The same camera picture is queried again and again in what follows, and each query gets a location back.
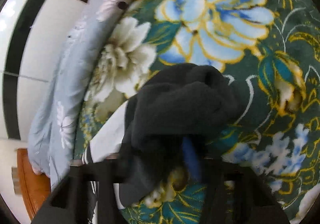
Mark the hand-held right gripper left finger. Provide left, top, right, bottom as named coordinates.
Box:
left=31, top=160, right=128, bottom=224

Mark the wooden bed frame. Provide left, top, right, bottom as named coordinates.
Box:
left=16, top=148, right=53, bottom=220

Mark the white wardrobe with black stripe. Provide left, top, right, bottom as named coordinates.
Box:
left=0, top=0, right=88, bottom=141

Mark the blue floral blanket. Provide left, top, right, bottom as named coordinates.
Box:
left=72, top=0, right=320, bottom=224

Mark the black and white fleece jacket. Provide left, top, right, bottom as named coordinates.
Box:
left=81, top=63, right=248, bottom=211

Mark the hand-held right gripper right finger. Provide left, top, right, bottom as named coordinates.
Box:
left=182, top=136, right=290, bottom=224

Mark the grey floral duvet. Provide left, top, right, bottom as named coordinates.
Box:
left=27, top=0, right=157, bottom=189

